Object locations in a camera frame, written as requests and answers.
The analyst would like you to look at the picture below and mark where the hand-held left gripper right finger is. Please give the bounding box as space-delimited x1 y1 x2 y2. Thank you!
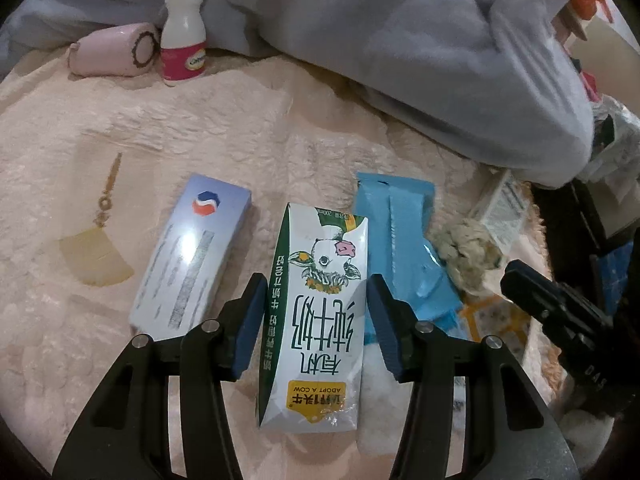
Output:
366 274 581 480

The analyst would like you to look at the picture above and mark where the blue plastic wrapper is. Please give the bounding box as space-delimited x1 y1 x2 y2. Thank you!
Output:
352 171 471 346

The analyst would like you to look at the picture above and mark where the pale blue cardboard box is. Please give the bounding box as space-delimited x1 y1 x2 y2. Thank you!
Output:
128 172 253 343

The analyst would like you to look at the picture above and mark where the white green medicine box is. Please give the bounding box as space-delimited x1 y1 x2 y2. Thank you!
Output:
470 170 531 256

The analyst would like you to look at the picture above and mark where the white fuzzy cloth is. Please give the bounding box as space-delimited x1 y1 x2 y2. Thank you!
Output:
560 410 618 461

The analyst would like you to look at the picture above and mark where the white green milk carton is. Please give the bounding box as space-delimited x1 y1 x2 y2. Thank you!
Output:
256 202 370 433

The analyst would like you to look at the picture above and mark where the grey-blue quilt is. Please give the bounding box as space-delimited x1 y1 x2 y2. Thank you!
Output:
0 0 596 186

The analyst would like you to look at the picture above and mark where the crumpled beige paper ball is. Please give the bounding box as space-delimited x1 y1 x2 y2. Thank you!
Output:
432 220 506 293

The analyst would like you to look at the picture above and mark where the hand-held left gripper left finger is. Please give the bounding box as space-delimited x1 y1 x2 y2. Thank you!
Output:
52 272 270 480

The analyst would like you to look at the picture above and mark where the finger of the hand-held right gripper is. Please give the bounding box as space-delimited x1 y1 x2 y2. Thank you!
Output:
500 259 567 322

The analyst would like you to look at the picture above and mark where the white bottle pink label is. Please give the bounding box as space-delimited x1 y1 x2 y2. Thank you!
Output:
160 0 208 86

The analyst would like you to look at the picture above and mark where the orange print carton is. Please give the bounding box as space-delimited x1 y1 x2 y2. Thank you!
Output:
450 290 533 361

